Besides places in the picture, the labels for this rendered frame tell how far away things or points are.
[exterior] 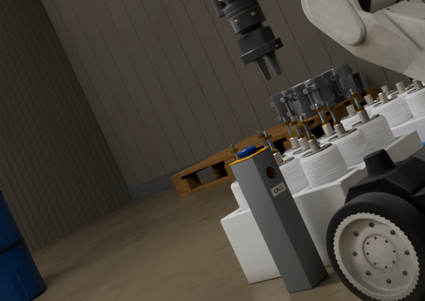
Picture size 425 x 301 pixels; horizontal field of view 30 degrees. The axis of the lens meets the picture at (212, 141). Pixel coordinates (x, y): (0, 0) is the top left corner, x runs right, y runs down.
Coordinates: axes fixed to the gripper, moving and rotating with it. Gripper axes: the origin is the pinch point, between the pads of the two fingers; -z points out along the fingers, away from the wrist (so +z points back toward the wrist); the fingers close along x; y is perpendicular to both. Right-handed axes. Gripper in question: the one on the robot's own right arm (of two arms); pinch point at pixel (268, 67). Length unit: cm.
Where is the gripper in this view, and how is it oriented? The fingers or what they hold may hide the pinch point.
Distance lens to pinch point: 201.2
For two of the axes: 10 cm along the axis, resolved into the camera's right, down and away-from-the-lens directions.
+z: -4.2, -9.1, -0.3
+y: -6.1, 3.0, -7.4
